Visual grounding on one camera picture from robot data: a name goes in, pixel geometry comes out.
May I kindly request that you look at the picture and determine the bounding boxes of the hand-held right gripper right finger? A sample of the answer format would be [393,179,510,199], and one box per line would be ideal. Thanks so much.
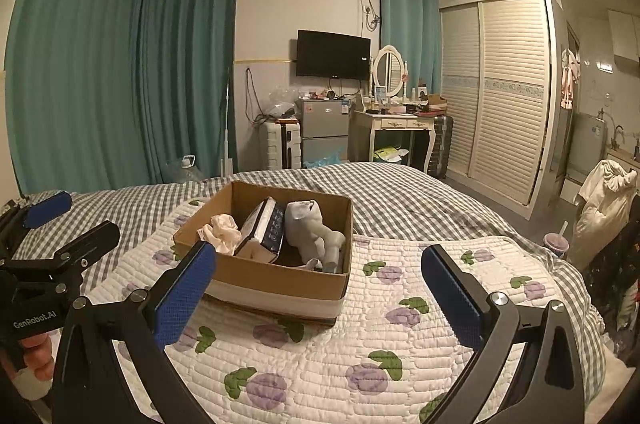
[420,245,586,424]

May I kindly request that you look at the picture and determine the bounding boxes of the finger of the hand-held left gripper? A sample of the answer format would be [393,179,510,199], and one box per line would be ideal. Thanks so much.
[0,190,73,235]
[0,220,122,298]

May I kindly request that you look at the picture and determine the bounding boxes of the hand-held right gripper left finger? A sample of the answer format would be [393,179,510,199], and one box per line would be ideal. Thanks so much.
[50,240,218,424]

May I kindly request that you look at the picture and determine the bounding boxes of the cream cloth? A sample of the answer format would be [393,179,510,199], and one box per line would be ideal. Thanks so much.
[197,214,243,255]

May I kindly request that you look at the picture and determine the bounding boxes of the brown cardboard box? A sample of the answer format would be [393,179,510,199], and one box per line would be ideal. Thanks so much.
[172,180,354,320]

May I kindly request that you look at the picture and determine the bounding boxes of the dark blue tissue packet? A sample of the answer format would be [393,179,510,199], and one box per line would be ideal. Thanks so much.
[234,198,288,265]

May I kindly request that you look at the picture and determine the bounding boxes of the person's left hand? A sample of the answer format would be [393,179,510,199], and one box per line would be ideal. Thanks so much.
[20,332,55,374]

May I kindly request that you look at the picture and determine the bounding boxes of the clear plastic water jug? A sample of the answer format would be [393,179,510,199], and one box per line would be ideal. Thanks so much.
[162,155,206,185]

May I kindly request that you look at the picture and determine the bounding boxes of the drink cup with straw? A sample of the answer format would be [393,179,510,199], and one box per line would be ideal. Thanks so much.
[545,221,571,261]

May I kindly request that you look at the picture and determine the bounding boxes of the white floral quilted blanket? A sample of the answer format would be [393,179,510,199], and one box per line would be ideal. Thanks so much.
[80,199,608,424]

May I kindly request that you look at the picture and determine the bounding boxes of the dark ribbed suitcase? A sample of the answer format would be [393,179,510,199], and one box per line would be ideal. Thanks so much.
[425,114,455,179]

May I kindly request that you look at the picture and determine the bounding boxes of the teal curtain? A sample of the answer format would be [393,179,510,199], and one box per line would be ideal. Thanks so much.
[377,0,441,79]
[132,0,242,185]
[4,0,151,195]

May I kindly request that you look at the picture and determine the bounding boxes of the yellow-green bag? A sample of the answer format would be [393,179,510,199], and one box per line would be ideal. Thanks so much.
[375,145,408,163]

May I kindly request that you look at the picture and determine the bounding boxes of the cream garment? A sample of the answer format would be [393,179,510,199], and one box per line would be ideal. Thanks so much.
[570,159,640,272]

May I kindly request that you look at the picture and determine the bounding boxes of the dark floral cloth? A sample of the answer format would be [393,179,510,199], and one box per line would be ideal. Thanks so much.
[587,219,640,365]

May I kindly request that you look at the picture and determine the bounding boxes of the white suitcase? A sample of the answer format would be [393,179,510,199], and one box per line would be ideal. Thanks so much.
[259,120,303,171]

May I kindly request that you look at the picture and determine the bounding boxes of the white pole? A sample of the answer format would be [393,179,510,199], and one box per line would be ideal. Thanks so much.
[223,66,236,179]

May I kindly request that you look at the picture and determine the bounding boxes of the white dressing table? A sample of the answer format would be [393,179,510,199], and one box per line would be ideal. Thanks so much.
[350,109,436,175]

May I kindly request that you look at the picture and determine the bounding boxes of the blue plastic bag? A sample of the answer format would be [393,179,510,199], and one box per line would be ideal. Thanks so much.
[304,149,348,169]

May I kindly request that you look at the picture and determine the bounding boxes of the white louvered wardrobe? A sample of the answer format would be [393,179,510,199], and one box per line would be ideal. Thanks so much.
[439,0,568,219]

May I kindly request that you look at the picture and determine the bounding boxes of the grey washing machine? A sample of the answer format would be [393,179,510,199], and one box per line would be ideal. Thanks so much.
[567,111,611,177]

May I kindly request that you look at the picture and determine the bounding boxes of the grey mini fridge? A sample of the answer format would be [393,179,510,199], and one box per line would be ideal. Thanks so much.
[295,98,351,169]

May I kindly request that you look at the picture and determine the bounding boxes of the clear plastic bag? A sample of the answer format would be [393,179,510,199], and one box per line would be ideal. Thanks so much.
[265,86,301,119]

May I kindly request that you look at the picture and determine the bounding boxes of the white oval mirror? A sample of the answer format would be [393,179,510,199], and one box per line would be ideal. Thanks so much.
[372,45,406,99]

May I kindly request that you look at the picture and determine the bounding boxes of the pink hanging garment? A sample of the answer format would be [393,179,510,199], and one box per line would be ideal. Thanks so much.
[560,48,582,109]

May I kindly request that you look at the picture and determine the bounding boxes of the black wall television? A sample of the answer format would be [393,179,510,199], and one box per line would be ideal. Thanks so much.
[296,30,372,80]

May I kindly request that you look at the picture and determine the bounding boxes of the white wall cabinets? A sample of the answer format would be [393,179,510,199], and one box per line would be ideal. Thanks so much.
[607,8,640,64]

